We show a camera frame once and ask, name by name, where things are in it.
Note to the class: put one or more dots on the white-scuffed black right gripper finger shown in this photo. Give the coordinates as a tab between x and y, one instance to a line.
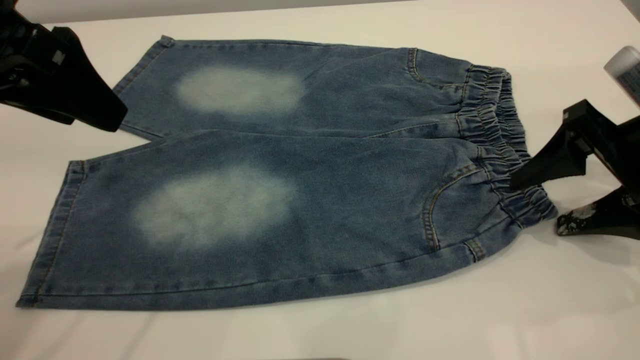
600	220

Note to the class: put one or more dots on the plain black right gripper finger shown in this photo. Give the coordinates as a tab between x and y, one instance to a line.
555	160

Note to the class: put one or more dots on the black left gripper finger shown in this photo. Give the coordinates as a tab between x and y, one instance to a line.
45	114
90	95

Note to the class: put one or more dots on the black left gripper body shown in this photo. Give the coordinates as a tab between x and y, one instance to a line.
22	60

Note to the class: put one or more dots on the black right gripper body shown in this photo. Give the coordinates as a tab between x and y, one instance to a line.
617	155

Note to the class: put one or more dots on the blue denim pants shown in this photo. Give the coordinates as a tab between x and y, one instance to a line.
320	200

